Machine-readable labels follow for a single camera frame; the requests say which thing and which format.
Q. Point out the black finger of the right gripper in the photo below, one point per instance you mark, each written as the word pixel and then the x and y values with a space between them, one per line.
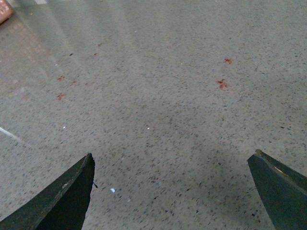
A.
pixel 62 205
pixel 283 191

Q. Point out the pink object at corner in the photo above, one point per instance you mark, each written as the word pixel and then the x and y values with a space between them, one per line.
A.
pixel 6 11

